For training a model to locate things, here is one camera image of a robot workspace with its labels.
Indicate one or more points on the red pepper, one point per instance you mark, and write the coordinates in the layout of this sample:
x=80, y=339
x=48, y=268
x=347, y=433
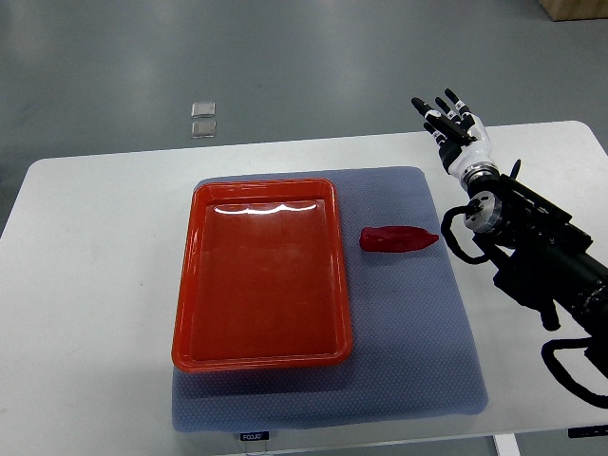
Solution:
x=395, y=239

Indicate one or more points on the black table label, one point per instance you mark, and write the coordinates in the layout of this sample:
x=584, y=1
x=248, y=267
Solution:
x=256, y=436

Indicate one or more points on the upper metal floor plate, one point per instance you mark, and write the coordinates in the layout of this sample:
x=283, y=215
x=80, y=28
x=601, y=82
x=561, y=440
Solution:
x=203, y=109

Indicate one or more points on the white table leg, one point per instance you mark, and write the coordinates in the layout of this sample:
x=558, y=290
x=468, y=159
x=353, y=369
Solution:
x=506, y=445

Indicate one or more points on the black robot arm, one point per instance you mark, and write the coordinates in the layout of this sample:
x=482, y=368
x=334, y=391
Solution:
x=542, y=263

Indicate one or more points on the blue grey mesh mat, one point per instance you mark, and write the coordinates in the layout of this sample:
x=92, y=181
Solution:
x=413, y=352

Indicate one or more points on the wooden box corner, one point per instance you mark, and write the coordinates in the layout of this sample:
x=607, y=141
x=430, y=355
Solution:
x=565, y=10

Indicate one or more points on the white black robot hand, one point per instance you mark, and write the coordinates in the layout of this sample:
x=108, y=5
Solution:
x=461, y=136

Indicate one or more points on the black table control panel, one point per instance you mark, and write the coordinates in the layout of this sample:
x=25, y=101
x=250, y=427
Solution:
x=587, y=432

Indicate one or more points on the red plastic tray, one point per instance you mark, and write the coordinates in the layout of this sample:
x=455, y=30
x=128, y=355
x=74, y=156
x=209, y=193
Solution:
x=263, y=282

